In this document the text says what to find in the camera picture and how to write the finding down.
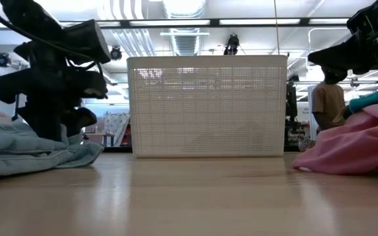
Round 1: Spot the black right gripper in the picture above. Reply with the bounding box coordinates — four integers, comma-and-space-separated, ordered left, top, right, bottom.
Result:
307, 0, 378, 75

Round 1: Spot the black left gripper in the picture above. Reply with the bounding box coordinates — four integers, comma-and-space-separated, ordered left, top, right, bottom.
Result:
0, 41, 109, 142

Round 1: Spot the light blue cloth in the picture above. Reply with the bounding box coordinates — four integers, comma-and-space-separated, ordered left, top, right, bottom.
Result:
0, 121, 105, 177

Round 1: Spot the person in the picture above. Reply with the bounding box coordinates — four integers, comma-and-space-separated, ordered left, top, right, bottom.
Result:
311, 65, 348, 132

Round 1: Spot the white round pillar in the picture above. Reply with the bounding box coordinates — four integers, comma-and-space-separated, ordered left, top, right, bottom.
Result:
306, 84, 318, 132

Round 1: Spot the patterned background cloth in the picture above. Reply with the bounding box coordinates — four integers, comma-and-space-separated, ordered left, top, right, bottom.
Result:
102, 111, 131, 147

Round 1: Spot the black background rig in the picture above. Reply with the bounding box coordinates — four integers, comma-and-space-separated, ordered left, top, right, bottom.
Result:
285, 74, 300, 147

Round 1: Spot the teal cloth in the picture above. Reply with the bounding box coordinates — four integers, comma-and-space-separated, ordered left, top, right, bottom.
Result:
341, 77, 378, 119

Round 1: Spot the thin hanging pole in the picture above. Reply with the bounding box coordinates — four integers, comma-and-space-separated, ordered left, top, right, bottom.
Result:
273, 0, 280, 56

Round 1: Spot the black ceiling spotlight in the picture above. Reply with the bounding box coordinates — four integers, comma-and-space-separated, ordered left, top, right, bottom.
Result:
0, 52, 12, 68
110, 45, 123, 62

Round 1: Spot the pink cloth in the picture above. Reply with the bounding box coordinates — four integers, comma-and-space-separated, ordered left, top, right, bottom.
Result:
292, 103, 378, 176

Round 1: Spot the small patterned background item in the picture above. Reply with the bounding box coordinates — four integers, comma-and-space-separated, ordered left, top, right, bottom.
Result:
297, 137, 317, 153

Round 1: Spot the white perforated plastic basket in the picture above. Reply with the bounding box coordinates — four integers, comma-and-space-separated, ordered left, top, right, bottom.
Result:
126, 54, 289, 159

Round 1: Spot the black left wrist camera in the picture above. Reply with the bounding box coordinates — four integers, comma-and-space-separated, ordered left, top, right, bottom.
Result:
60, 18, 112, 65

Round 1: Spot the black overhead camera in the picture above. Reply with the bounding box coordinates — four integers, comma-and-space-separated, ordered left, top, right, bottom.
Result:
223, 33, 241, 56

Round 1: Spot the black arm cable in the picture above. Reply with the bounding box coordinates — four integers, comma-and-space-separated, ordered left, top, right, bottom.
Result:
0, 0, 104, 78

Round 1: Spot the black overhead frame beam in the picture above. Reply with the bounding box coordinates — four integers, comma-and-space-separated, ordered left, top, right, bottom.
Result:
0, 18, 350, 28

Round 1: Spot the silver ceiling duct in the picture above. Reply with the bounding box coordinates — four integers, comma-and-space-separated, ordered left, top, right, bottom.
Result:
162, 0, 208, 56

